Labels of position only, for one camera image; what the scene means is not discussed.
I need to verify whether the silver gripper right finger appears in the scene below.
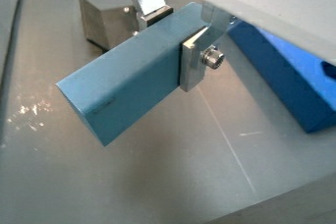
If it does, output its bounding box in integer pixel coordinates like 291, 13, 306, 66
180, 2, 228, 92

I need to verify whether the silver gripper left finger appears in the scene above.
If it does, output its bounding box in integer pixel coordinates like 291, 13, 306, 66
124, 0, 175, 31

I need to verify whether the light blue rectangular block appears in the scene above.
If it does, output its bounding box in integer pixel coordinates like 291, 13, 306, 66
56, 2, 206, 145

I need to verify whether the dark metal cradle fixture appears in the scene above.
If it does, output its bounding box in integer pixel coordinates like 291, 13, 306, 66
79, 0, 139, 51

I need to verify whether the blue shape sorter board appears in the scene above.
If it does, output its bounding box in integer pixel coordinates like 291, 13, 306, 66
227, 20, 336, 133

